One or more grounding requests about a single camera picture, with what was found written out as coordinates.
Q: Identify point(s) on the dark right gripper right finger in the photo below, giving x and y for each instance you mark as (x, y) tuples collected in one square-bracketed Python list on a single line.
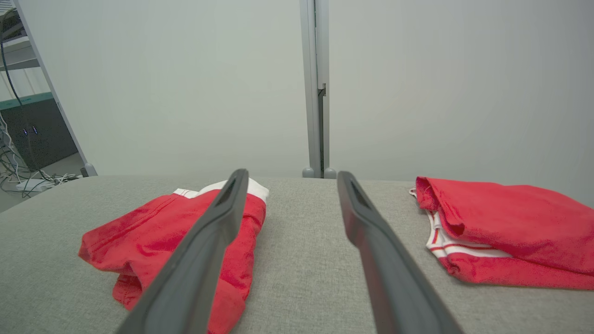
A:
[(390, 273)]

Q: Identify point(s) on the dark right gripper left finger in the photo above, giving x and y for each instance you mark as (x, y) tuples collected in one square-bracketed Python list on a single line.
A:
[(199, 260)]

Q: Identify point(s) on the red garment with white band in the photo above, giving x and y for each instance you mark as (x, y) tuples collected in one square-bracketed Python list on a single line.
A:
[(148, 236)]

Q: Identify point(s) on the red white basketball jersey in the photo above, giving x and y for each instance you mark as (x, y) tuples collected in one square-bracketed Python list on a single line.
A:
[(519, 222)]

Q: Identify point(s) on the white power strip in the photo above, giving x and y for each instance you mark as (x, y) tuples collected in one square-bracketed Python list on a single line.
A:
[(35, 185)]

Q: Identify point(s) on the dark equipment cabinet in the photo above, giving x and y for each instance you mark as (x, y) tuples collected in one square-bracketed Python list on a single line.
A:
[(41, 134)]

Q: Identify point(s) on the metal storage shelf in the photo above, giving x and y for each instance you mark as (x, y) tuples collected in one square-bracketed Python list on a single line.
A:
[(16, 46)]

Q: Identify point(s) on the grey double partition post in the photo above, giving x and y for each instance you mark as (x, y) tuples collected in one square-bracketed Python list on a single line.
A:
[(314, 93)]

